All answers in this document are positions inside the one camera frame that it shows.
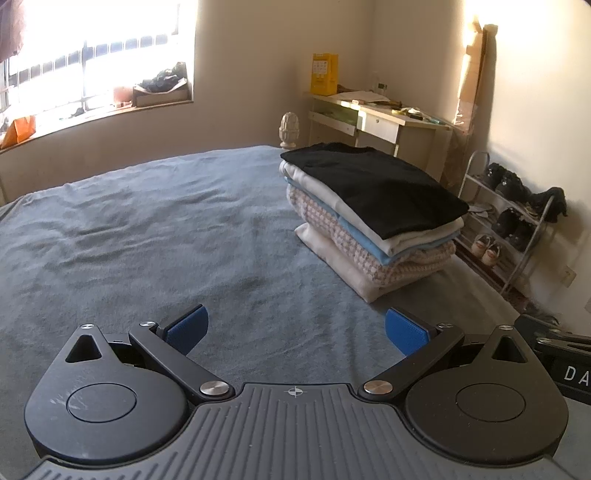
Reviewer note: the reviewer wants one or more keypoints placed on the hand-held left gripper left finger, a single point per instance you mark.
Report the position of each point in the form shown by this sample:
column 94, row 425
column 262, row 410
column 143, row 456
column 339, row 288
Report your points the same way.
column 187, row 330

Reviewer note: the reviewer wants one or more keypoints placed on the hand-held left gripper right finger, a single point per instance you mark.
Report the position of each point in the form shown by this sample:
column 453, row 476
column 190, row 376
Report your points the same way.
column 406, row 332

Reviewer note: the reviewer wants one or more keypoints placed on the black printed t-shirt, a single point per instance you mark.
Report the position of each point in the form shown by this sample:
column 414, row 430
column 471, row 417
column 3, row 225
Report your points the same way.
column 383, row 189

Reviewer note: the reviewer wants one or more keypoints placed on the stack of folded clothes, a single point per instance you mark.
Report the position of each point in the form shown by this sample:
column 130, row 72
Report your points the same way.
column 323, row 217

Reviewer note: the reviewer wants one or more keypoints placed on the folded cream garment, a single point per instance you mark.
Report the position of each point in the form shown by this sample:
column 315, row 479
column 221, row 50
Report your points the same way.
column 341, row 263

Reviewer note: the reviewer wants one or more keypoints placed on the folded light blue garment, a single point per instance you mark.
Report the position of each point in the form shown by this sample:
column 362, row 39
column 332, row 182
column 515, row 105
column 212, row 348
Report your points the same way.
column 364, row 244

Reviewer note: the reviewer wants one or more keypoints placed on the white sneaker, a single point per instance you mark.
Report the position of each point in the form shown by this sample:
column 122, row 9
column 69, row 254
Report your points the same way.
column 493, row 254
column 481, row 243

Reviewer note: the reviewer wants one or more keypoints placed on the metal shoe rack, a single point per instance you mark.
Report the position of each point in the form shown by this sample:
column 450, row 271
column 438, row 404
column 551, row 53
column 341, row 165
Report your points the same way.
column 508, row 263

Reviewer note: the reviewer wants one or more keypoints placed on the black shoe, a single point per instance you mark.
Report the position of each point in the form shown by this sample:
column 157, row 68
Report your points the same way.
column 524, row 235
column 504, row 224
column 494, row 175
column 515, row 187

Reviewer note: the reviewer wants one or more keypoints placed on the folded white garment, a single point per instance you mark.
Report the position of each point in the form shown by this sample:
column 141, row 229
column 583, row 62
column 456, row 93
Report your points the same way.
column 323, row 184

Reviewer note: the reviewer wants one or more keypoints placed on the black boot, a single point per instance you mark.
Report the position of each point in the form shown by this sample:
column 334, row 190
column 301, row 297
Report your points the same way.
column 549, row 201

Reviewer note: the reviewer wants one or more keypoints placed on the white bedpost finial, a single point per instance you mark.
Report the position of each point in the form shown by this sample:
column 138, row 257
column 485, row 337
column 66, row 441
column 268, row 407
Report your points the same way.
column 290, row 131

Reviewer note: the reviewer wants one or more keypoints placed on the cardboard tray with clutter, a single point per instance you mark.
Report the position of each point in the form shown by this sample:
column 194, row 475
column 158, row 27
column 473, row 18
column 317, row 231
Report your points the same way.
column 161, row 90

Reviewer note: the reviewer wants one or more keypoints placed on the orange bag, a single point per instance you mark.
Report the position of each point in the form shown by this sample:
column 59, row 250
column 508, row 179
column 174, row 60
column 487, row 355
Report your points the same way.
column 21, row 131

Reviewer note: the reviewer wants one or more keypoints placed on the yellow box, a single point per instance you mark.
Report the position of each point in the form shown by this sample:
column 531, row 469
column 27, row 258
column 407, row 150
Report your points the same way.
column 324, row 76

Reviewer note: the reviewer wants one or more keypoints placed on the leaning cardboard sheet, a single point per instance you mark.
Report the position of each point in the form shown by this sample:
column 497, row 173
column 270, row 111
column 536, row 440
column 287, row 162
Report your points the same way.
column 475, row 69

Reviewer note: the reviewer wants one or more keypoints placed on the dark hanging cloth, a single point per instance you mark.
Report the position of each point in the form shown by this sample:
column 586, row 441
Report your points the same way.
column 10, row 27

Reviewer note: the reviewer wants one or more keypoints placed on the wall outlet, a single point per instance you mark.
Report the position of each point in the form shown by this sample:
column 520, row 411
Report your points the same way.
column 570, row 278

